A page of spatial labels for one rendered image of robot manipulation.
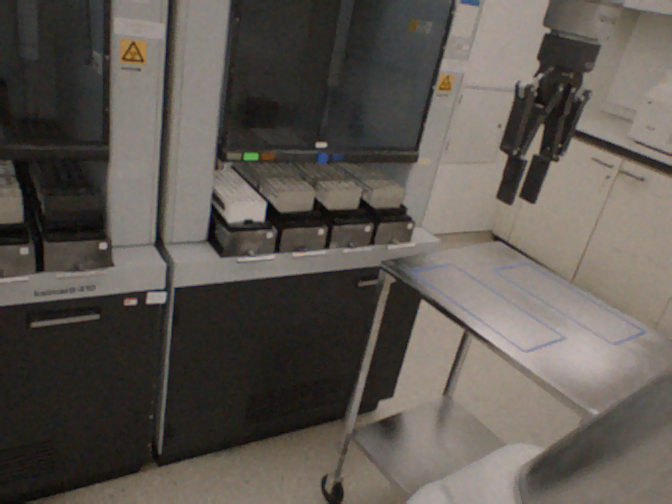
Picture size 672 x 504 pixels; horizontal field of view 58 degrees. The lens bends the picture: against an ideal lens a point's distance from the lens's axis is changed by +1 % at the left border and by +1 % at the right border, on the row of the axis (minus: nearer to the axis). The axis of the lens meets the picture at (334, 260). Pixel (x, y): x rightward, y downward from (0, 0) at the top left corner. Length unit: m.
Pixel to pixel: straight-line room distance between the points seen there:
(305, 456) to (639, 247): 2.09
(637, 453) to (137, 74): 1.16
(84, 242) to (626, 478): 1.13
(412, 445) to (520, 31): 2.44
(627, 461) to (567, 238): 3.10
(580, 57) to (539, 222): 2.92
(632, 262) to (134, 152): 2.64
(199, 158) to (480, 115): 2.30
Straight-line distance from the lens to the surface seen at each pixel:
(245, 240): 1.51
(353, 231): 1.66
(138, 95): 1.40
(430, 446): 1.79
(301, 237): 1.58
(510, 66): 3.58
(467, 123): 3.48
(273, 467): 2.00
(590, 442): 0.60
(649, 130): 3.40
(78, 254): 1.41
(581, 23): 0.86
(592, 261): 3.56
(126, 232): 1.51
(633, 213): 3.41
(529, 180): 0.95
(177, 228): 1.54
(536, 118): 0.89
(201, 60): 1.42
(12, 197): 1.42
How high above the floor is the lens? 1.43
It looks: 26 degrees down
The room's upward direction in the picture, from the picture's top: 12 degrees clockwise
